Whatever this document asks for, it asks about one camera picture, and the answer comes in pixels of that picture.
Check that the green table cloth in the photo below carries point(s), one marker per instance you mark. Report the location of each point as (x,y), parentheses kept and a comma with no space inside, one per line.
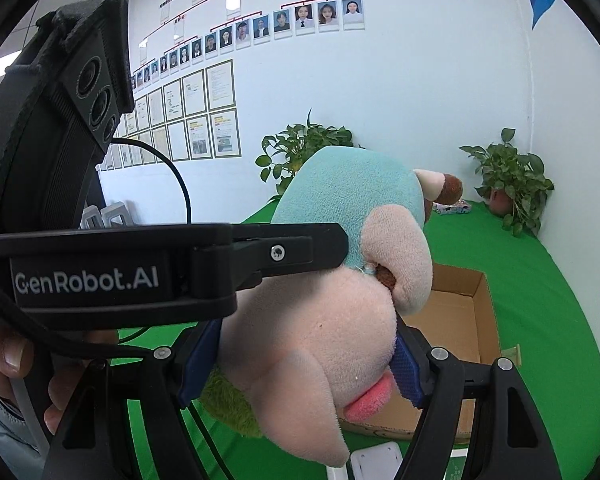
(540,310)

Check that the row of portrait photos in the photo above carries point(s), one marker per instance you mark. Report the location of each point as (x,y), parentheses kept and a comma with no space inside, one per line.
(302,16)

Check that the group of framed certificates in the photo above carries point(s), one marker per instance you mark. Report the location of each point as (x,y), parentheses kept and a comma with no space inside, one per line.
(220,85)

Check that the white plastic plate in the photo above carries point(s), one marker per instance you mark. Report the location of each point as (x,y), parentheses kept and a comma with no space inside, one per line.
(375,460)

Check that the person's left forearm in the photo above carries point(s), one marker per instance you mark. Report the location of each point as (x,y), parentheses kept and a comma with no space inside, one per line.
(0,425)

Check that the brown cardboard box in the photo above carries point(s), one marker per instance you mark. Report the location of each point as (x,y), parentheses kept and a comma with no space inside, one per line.
(455,310)

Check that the blue wall flag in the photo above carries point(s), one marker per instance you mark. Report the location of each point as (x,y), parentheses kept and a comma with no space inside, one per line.
(542,0)

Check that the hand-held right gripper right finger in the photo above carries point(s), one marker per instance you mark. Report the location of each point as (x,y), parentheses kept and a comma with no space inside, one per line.
(407,365)

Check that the strip of clear tape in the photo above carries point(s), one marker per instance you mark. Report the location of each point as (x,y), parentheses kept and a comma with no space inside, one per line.
(516,352)

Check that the dark green packet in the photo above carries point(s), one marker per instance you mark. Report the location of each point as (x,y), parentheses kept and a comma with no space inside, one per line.
(455,465)

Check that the potted green plant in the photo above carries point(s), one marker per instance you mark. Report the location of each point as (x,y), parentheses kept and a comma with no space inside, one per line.
(290,145)
(510,170)

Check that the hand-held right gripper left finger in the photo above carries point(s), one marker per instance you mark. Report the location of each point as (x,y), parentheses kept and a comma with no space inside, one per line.
(200,360)

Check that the white ceiling light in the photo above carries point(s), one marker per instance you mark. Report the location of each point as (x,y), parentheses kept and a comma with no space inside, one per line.
(0,67)

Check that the pink and blue plush toy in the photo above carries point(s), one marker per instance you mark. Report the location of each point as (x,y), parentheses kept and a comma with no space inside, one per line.
(320,320)

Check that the person's left hand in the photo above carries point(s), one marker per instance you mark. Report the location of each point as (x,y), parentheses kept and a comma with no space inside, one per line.
(7,355)

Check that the small patterned tissue pack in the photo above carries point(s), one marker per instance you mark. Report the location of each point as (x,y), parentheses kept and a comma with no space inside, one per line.
(457,208)

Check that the white plastic chair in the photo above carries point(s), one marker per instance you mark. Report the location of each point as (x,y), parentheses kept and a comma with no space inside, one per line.
(92,217)
(117,215)

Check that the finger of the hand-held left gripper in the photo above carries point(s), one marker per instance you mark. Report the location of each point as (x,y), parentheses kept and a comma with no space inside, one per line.
(290,250)

